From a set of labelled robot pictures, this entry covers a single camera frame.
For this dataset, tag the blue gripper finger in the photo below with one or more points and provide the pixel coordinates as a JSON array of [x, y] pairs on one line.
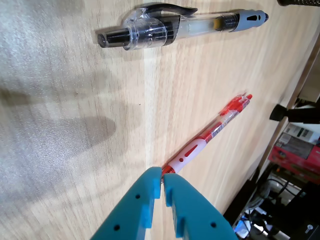
[[130, 212], [197, 215]]

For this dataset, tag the red pen with white grip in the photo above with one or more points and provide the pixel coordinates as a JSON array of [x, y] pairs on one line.
[[190, 152]]

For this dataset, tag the clear pen with grey grip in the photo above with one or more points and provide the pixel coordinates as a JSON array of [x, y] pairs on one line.
[[150, 32]]

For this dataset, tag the red cardboard box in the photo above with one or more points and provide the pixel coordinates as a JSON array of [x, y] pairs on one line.
[[295, 162]]

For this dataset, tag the white black printed box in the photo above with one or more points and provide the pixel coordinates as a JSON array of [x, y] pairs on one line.
[[300, 132]]

